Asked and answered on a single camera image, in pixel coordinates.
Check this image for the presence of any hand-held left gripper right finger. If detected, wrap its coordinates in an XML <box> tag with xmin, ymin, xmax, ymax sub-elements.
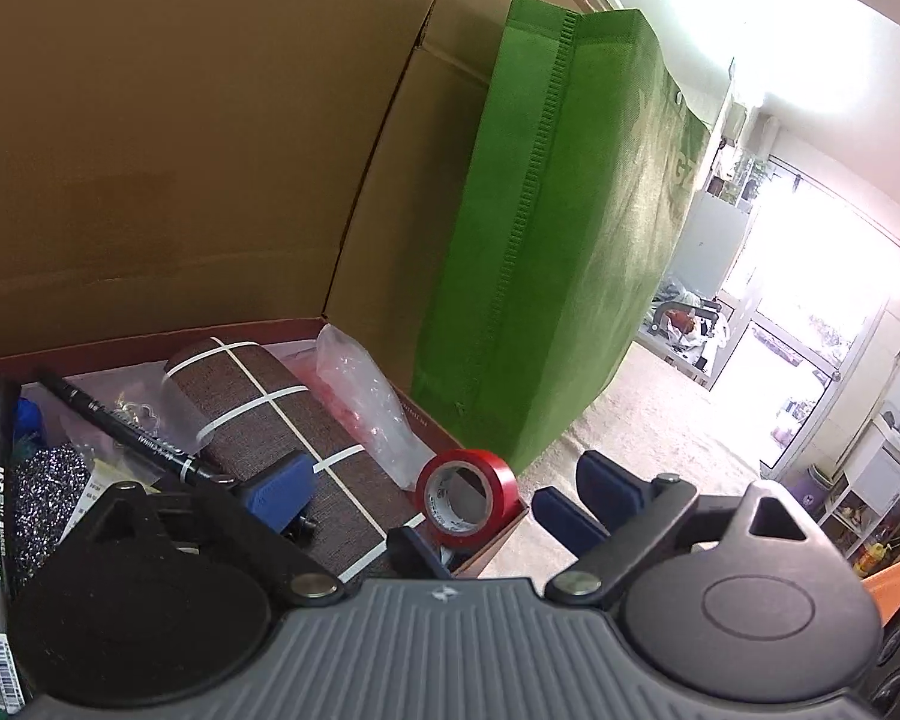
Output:
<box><xmin>544</xmin><ymin>450</ymin><xmax>830</xmax><ymax>612</ymax></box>

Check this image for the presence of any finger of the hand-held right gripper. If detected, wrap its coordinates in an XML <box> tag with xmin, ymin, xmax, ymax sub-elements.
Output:
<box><xmin>532</xmin><ymin>487</ymin><xmax>612</xmax><ymax>557</ymax></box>
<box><xmin>387</xmin><ymin>527</ymin><xmax>455</xmax><ymax>582</ymax></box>

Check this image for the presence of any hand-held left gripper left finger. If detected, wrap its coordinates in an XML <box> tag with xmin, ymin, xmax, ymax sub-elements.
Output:
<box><xmin>60</xmin><ymin>452</ymin><xmax>346</xmax><ymax>606</ymax></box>

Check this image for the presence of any reddish brown storage box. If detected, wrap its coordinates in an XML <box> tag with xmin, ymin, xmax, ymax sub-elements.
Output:
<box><xmin>0</xmin><ymin>317</ymin><xmax>531</xmax><ymax>580</ymax></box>

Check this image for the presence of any red tape roll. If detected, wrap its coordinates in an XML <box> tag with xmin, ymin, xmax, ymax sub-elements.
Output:
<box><xmin>415</xmin><ymin>448</ymin><xmax>524</xmax><ymax>550</ymax></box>

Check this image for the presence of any beige desktop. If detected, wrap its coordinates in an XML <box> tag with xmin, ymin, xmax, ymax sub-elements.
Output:
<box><xmin>487</xmin><ymin>349</ymin><xmax>773</xmax><ymax>582</ymax></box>

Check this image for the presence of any clear plastic bag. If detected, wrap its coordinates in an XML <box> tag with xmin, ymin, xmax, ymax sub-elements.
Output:
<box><xmin>313</xmin><ymin>322</ymin><xmax>437</xmax><ymax>490</ymax></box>

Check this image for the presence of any small bag of metal rings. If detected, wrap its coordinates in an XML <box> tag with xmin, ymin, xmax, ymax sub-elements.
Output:
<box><xmin>109</xmin><ymin>379</ymin><xmax>200</xmax><ymax>462</ymax></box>

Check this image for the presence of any slim black pen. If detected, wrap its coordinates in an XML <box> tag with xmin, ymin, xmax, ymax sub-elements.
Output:
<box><xmin>36</xmin><ymin>366</ymin><xmax>235</xmax><ymax>490</ymax></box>

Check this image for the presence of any cluttered white table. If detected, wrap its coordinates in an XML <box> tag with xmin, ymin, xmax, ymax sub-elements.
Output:
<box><xmin>636</xmin><ymin>277</ymin><xmax>737</xmax><ymax>389</ymax></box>

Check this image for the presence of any white sink cabinet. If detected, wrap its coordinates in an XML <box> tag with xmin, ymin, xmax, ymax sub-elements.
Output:
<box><xmin>821</xmin><ymin>405</ymin><xmax>900</xmax><ymax>578</ymax></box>

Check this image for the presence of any purple bin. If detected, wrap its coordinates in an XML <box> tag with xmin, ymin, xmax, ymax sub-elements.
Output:
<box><xmin>786</xmin><ymin>465</ymin><xmax>835</xmax><ymax>523</ymax></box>

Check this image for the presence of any silver steel wool scrubber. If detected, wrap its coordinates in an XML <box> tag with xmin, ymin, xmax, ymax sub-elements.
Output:
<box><xmin>6</xmin><ymin>441</ymin><xmax>95</xmax><ymax>595</ymax></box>

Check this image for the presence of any green nonwoven bag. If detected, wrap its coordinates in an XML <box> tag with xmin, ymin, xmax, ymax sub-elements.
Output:
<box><xmin>411</xmin><ymin>0</ymin><xmax>715</xmax><ymax>477</ymax></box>

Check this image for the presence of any glass door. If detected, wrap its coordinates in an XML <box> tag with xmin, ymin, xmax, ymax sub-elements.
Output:
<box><xmin>711</xmin><ymin>156</ymin><xmax>900</xmax><ymax>470</ymax></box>

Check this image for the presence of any large labelled cardboard box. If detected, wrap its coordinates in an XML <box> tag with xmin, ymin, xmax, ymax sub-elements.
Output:
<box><xmin>0</xmin><ymin>0</ymin><xmax>466</xmax><ymax>362</ymax></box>

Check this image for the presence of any brown pouch with white straps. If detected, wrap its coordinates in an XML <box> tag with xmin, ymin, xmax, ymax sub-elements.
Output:
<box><xmin>163</xmin><ymin>337</ymin><xmax>427</xmax><ymax>587</ymax></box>

